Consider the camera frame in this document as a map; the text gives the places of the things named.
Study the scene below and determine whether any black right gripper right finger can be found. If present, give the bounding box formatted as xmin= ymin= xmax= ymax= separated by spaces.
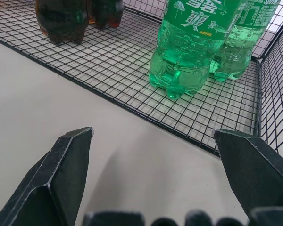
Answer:
xmin=213 ymin=128 xmax=283 ymax=226

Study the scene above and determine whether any dark cola bottle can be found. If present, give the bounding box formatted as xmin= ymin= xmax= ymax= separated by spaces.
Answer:
xmin=35 ymin=0 xmax=90 ymax=45
xmin=87 ymin=0 xmax=125 ymax=30

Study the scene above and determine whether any black wire mesh basket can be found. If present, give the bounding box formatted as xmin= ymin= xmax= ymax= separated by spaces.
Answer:
xmin=0 ymin=0 xmax=283 ymax=163

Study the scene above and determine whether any green Sprite bottle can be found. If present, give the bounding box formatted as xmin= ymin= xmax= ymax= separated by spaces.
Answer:
xmin=208 ymin=0 xmax=283 ymax=82
xmin=149 ymin=0 xmax=242 ymax=100

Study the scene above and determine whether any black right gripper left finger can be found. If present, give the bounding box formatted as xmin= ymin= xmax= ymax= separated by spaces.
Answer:
xmin=0 ymin=127 xmax=94 ymax=226

